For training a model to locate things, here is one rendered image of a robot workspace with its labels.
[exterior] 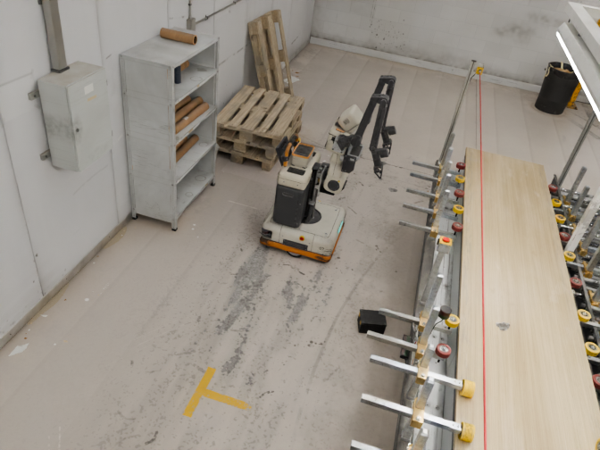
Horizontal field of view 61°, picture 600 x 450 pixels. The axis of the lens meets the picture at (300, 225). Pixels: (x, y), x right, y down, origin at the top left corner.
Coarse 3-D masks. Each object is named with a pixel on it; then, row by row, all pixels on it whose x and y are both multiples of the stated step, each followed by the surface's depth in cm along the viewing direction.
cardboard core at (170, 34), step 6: (162, 30) 424; (168, 30) 424; (174, 30) 424; (162, 36) 426; (168, 36) 424; (174, 36) 423; (180, 36) 422; (186, 36) 421; (192, 36) 420; (186, 42) 424; (192, 42) 422
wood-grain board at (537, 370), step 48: (480, 192) 420; (528, 192) 430; (480, 240) 364; (528, 240) 372; (480, 288) 322; (528, 288) 328; (480, 336) 289; (528, 336) 293; (576, 336) 298; (480, 384) 261; (528, 384) 265; (576, 384) 269; (480, 432) 239; (528, 432) 242; (576, 432) 245
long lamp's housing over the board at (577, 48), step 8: (568, 24) 282; (560, 32) 281; (568, 32) 270; (576, 32) 268; (568, 40) 262; (576, 40) 254; (568, 48) 256; (576, 48) 246; (584, 48) 243; (576, 56) 240; (584, 56) 232; (592, 56) 233; (576, 64) 235; (584, 64) 226; (592, 64) 222; (584, 72) 221; (592, 72) 214; (584, 80) 217; (592, 80) 209; (592, 88) 205; (592, 96) 202
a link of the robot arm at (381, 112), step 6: (384, 102) 365; (384, 108) 367; (378, 114) 374; (384, 114) 373; (378, 120) 376; (378, 126) 379; (378, 132) 382; (372, 138) 386; (378, 138) 385; (372, 144) 387
